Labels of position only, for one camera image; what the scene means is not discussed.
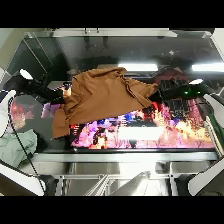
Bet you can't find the pale green garment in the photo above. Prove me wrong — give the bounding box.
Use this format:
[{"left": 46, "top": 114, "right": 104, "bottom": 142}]
[{"left": 0, "top": 129, "right": 39, "bottom": 168}]

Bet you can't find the brown shirt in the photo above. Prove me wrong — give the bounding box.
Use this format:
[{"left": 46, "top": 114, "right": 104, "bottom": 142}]
[{"left": 52, "top": 66, "right": 160, "bottom": 140}]

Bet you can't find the black cable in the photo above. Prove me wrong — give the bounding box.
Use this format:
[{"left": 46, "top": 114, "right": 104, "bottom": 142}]
[{"left": 7, "top": 96, "right": 46, "bottom": 193}]

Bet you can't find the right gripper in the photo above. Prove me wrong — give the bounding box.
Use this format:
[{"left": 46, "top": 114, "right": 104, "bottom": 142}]
[{"left": 150, "top": 86, "right": 177, "bottom": 102}]

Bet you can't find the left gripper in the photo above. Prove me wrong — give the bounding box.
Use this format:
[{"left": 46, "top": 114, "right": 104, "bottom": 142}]
[{"left": 45, "top": 83, "right": 73, "bottom": 103}]

